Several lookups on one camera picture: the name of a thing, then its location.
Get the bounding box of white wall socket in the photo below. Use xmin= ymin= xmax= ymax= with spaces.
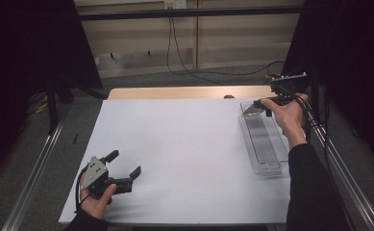
xmin=163 ymin=0 xmax=188 ymax=11

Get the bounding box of hand-held gripper cable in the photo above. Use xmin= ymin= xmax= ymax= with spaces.
xmin=279 ymin=84 xmax=314 ymax=143
xmin=74 ymin=166 xmax=90 ymax=215

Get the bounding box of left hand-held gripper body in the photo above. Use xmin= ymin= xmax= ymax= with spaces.
xmin=80 ymin=155 xmax=135 ymax=198

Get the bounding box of clear plastic storage box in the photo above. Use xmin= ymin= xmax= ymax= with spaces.
xmin=237 ymin=100 xmax=290 ymax=176

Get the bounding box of person's right hand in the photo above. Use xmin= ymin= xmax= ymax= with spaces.
xmin=260 ymin=92 xmax=310 ymax=149

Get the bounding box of black curtain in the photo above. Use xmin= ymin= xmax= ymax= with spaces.
xmin=0 ymin=0 xmax=104 ymax=186
xmin=280 ymin=0 xmax=374 ymax=167

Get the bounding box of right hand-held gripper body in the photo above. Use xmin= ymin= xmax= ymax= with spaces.
xmin=270 ymin=72 xmax=308 ymax=104

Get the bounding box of aluminium floor rail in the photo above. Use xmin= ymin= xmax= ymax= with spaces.
xmin=1 ymin=107 xmax=70 ymax=231
xmin=305 ymin=101 xmax=374 ymax=231

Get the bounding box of yellow cable bundle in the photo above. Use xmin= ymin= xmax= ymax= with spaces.
xmin=27 ymin=92 xmax=49 ymax=116

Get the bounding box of left hand-held gripper cable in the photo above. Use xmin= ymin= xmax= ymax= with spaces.
xmin=74 ymin=166 xmax=90 ymax=215

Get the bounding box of black metal stand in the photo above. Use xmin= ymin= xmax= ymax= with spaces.
xmin=44 ymin=75 xmax=60 ymax=135

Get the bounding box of black power cable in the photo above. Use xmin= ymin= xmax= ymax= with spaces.
xmin=170 ymin=16 xmax=286 ymax=77
xmin=165 ymin=16 xmax=224 ymax=87

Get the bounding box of white table mat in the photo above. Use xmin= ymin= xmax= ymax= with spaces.
xmin=58 ymin=98 xmax=292 ymax=225

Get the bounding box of right hand-held gripper cable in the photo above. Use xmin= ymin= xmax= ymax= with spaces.
xmin=279 ymin=84 xmax=314 ymax=143

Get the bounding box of person's left hand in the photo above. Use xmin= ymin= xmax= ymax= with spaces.
xmin=78 ymin=182 xmax=118 ymax=221

